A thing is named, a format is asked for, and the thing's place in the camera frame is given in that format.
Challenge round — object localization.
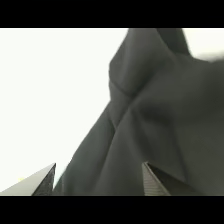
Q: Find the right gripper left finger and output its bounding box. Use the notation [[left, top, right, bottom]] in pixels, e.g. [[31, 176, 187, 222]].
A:
[[0, 162, 57, 196]]

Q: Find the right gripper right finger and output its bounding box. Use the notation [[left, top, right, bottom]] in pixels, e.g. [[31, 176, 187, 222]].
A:
[[141, 161, 205, 196]]

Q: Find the black garment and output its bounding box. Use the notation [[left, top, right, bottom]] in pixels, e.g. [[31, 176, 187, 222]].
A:
[[53, 28, 224, 196]]

